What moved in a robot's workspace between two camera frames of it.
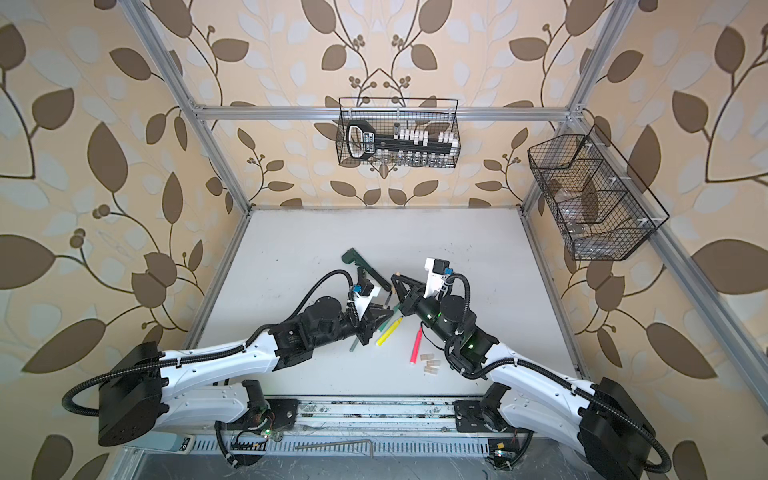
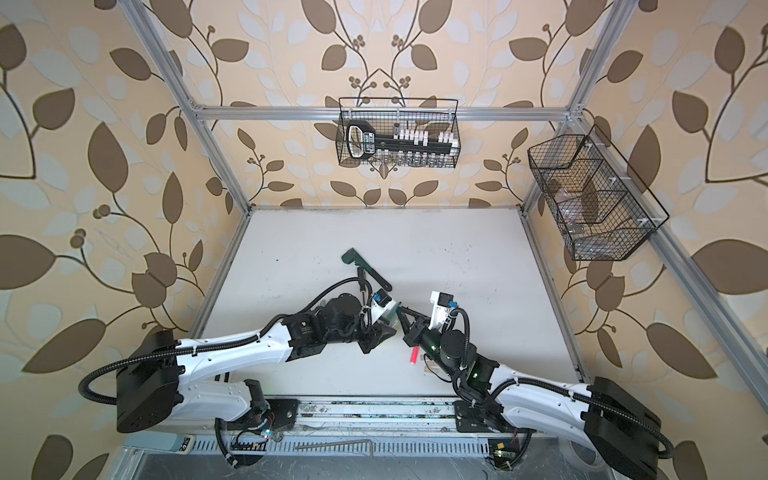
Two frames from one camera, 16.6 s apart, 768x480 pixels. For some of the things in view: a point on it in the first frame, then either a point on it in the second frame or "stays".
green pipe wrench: x=351 y=256 stays
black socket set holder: x=363 y=142 stays
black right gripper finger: x=402 y=287 → x=406 y=326
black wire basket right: x=602 y=208 stays
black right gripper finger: x=417 y=286 → x=420 y=317
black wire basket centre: x=398 y=132 stays
